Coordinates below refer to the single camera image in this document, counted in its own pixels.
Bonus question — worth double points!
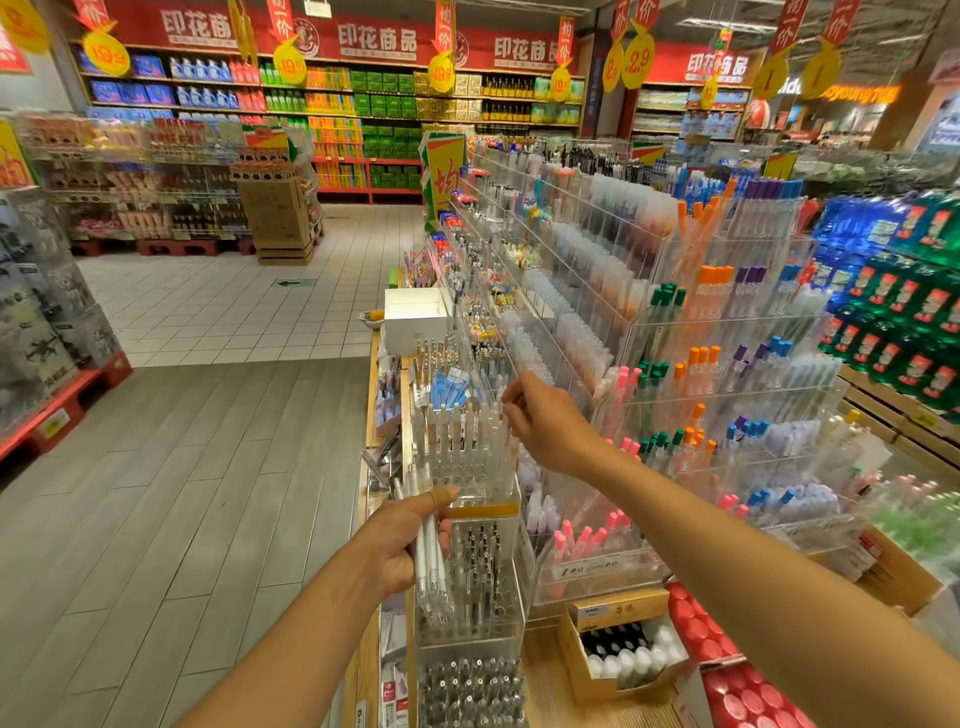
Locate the person's right hand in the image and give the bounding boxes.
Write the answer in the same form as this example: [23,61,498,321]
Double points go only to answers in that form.
[499,369,609,482]

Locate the person's left hand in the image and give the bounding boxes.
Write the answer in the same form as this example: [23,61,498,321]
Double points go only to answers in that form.
[348,484,462,602]

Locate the white square box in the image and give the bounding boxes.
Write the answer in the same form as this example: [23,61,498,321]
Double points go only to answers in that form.
[381,285,452,359]

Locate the distant aisle shelves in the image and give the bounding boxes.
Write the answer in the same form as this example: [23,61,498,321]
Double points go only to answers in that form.
[630,72,752,144]

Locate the tray of red-capped glue sticks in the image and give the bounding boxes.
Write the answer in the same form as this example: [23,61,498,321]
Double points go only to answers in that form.
[667,582,740,665]
[702,660,819,728]

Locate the cardboard box of white glue sticks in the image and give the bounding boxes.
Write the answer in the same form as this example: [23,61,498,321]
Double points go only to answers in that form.
[558,588,689,704]

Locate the wall shelves of coloured bottles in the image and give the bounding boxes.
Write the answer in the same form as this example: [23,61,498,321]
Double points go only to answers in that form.
[75,37,590,204]

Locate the row of pale green bottles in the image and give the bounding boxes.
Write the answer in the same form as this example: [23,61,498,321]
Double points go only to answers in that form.
[862,472,960,564]

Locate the large tiered acrylic pen rack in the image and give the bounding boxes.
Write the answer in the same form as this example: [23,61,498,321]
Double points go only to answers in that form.
[450,142,902,609]

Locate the red low goods shelf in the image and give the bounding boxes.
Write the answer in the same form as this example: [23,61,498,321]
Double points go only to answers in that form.
[0,352,134,467]
[72,237,257,257]

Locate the person's left forearm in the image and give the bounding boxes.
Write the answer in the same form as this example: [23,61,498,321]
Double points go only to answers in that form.
[177,577,407,728]

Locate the wooden glue display stand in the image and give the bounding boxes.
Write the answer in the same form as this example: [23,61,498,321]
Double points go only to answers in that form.
[348,322,960,728]

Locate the yellow green price card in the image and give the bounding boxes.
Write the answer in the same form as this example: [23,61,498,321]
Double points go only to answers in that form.
[0,117,35,191]

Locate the row of black white boxes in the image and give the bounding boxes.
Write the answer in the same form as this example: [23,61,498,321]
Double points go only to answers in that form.
[0,187,122,437]

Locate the green yellow promo sign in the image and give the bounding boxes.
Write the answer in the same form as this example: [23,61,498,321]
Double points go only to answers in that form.
[423,130,470,227]

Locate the stack of blue packets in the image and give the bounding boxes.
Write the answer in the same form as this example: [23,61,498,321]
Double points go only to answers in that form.
[817,195,902,264]

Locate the row of hanging yellow tags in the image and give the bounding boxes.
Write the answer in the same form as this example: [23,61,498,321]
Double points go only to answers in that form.
[0,0,864,99]

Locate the red wall sign band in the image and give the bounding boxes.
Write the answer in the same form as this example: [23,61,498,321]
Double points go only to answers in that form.
[105,0,602,69]

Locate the clear acrylic pen display tower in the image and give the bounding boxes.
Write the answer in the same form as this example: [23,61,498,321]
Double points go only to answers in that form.
[408,397,539,728]

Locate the row of hanging stationery packets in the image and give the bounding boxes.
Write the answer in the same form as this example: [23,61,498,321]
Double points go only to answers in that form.
[360,348,419,512]

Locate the bunch of blue-cap pens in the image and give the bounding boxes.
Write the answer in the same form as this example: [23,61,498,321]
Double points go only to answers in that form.
[430,367,474,410]

